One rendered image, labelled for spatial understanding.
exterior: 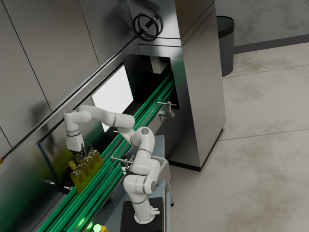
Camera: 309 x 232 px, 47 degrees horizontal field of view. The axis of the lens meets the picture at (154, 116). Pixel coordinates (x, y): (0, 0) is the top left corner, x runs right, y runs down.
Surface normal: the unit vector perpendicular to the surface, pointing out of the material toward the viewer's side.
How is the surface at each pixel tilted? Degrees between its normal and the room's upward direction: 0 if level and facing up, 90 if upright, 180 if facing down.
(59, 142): 90
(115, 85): 90
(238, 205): 0
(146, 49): 90
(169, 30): 90
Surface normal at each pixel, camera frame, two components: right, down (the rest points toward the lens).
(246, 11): -0.02, 0.60
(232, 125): -0.19, -0.79
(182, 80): -0.46, 0.60
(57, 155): 0.87, 0.15
